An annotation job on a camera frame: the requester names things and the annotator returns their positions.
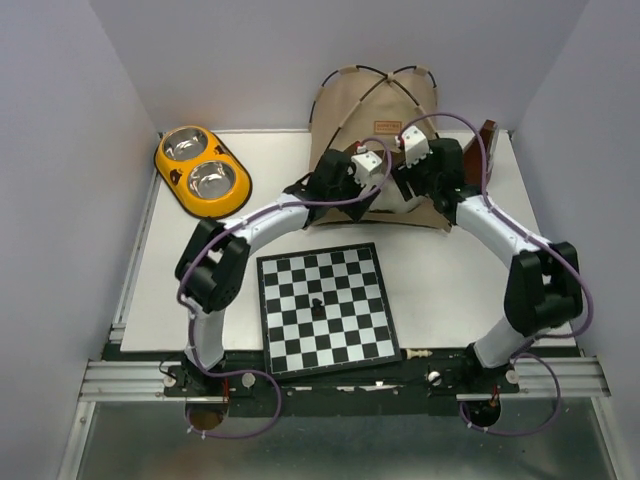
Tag beige fabric pet tent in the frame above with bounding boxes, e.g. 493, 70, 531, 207
309, 64, 450, 232

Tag black tent pole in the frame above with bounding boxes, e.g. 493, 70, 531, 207
339, 65, 437, 135
307, 63, 431, 146

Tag steel pet bowl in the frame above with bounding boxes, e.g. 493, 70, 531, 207
160, 126, 209, 162

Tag white fluffy cushion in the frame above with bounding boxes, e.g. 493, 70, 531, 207
369, 183, 426, 214

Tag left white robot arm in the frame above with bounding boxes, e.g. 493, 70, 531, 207
175, 144, 392, 395

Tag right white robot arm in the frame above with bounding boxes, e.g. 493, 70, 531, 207
392, 133, 583, 392

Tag brown wooden metronome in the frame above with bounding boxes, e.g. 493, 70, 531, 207
462, 119, 500, 186

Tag black chess piece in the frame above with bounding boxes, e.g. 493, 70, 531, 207
311, 298, 325, 319

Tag yellow double bowl holder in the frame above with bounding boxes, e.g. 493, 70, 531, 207
154, 125, 253, 219

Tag black white chessboard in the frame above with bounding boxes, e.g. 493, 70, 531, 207
256, 242, 401, 380

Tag white chess piece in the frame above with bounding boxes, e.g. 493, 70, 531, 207
405, 348, 433, 360

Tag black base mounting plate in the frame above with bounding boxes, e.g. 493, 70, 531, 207
164, 349, 519, 418

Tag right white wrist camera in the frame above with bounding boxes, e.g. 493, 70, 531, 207
395, 126, 430, 168

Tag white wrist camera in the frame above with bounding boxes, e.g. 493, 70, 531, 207
395, 126, 430, 168
351, 145, 383, 187

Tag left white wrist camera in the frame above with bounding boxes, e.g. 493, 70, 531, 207
351, 145, 383, 187

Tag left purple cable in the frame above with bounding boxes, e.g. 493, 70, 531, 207
177, 138, 394, 440

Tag purple cable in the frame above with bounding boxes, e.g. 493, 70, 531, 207
177, 138, 394, 440
397, 112, 596, 436

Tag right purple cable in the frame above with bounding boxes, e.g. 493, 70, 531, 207
397, 112, 596, 436

